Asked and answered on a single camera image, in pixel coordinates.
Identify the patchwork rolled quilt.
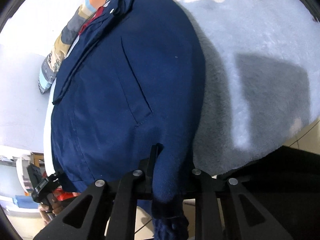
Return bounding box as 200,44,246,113
38,0,110,94

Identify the person's hand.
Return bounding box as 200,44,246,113
39,189,79,225

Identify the light blue cloud bedsheet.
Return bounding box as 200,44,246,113
44,0,319,174

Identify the navy blue work jacket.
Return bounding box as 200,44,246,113
51,0,205,239

